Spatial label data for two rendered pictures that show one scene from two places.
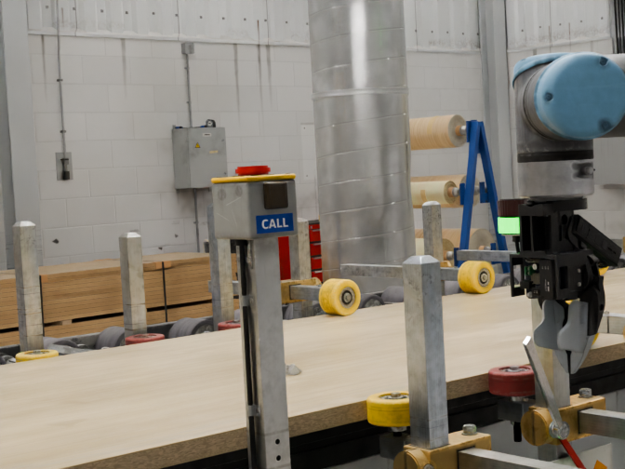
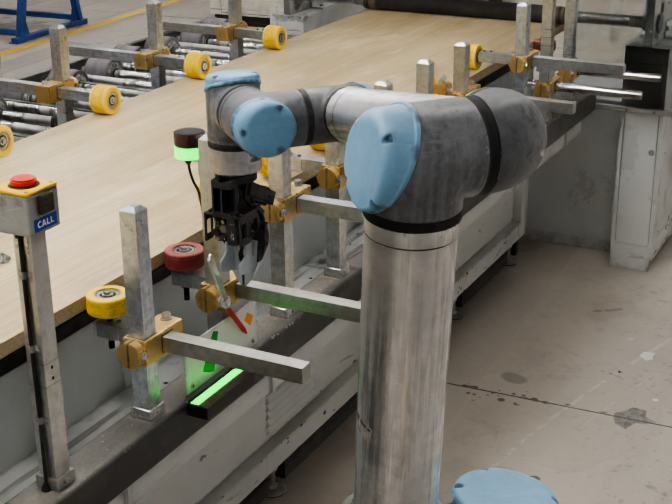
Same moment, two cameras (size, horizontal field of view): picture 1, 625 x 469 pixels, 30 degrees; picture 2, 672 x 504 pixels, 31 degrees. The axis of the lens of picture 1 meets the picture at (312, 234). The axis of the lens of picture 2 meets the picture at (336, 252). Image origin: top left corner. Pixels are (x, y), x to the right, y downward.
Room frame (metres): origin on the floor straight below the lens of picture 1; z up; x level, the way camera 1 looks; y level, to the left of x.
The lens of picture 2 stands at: (-0.48, 0.31, 1.80)
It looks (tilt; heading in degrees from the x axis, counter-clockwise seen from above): 21 degrees down; 337
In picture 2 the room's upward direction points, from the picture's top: 1 degrees counter-clockwise
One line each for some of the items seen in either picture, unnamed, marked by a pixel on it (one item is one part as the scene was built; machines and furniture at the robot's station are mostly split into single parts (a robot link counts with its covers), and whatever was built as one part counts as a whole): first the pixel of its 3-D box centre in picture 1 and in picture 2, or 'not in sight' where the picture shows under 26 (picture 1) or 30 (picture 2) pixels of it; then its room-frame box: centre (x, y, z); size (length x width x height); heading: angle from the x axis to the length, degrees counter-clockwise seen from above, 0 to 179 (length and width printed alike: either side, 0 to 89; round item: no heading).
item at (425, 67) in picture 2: not in sight; (423, 149); (2.29, -1.10, 0.87); 0.04 x 0.04 x 0.48; 40
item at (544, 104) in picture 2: not in sight; (509, 100); (2.37, -1.41, 0.95); 0.37 x 0.03 x 0.03; 40
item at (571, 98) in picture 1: (583, 98); (262, 121); (1.28, -0.30, 1.29); 0.12 x 0.12 x 0.09; 0
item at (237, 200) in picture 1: (255, 209); (26, 208); (1.32, 0.06, 1.18); 0.07 x 0.07 x 0.08; 40
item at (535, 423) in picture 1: (562, 420); (223, 288); (1.67, -0.35, 0.85); 0.14 x 0.06 x 0.05; 130
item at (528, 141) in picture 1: (553, 108); (233, 108); (1.40, -0.30, 1.28); 0.10 x 0.09 x 0.12; 0
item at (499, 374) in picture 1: (516, 403); (185, 273); (1.75, -0.29, 0.85); 0.08 x 0.08 x 0.11
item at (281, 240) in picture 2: not in sight; (280, 215); (1.81, -0.52, 0.93); 0.04 x 0.04 x 0.48; 40
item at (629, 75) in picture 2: not in sight; (597, 72); (3.03, -2.16, 0.81); 0.44 x 0.03 x 0.04; 40
